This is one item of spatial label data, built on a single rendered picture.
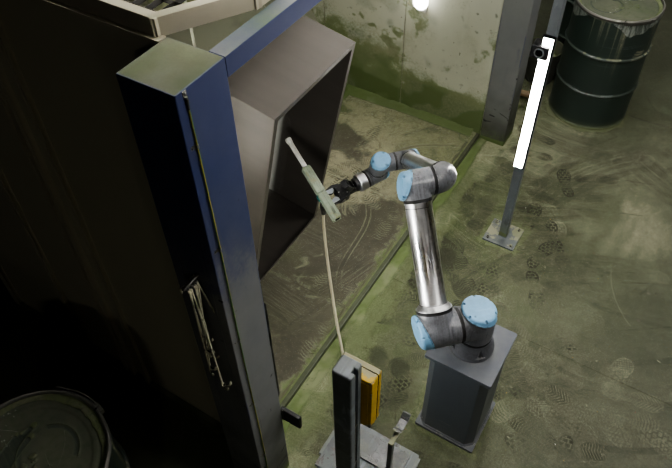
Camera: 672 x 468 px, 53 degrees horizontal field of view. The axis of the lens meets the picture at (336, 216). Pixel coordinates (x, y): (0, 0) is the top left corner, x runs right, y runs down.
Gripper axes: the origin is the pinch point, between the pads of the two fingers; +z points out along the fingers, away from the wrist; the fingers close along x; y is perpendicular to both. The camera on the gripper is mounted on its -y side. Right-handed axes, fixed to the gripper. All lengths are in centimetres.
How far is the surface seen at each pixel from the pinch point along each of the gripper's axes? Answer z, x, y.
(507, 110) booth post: -166, 21, 93
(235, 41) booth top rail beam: 38, -1, -165
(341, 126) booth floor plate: -76, 82, 136
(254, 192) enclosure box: 33, 6, -41
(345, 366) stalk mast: 51, -79, -129
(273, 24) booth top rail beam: 26, 1, -160
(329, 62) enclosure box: -15, 29, -72
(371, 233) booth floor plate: -38, -7, 91
